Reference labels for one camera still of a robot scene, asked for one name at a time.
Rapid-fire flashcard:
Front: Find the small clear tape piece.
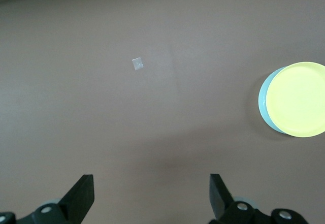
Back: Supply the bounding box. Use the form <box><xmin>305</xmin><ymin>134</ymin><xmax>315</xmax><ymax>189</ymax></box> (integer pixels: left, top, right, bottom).
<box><xmin>132</xmin><ymin>57</ymin><xmax>145</xmax><ymax>71</ymax></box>

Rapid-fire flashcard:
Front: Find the yellow plastic plate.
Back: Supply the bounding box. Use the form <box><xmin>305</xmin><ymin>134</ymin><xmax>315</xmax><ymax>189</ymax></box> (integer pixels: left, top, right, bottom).
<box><xmin>266</xmin><ymin>61</ymin><xmax>325</xmax><ymax>138</ymax></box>

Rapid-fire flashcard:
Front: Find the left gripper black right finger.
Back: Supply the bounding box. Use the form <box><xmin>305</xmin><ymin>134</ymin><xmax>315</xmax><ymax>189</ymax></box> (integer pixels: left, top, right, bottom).
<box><xmin>208</xmin><ymin>174</ymin><xmax>309</xmax><ymax>224</ymax></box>

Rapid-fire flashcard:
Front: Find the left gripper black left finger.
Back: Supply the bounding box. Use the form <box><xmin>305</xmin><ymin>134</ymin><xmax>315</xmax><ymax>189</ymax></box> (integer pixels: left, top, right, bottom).
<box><xmin>0</xmin><ymin>174</ymin><xmax>95</xmax><ymax>224</ymax></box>

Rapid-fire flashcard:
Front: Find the pale green plastic plate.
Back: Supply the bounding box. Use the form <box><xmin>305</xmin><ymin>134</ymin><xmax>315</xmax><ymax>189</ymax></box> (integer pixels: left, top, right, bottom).
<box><xmin>258</xmin><ymin>66</ymin><xmax>287</xmax><ymax>135</ymax></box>

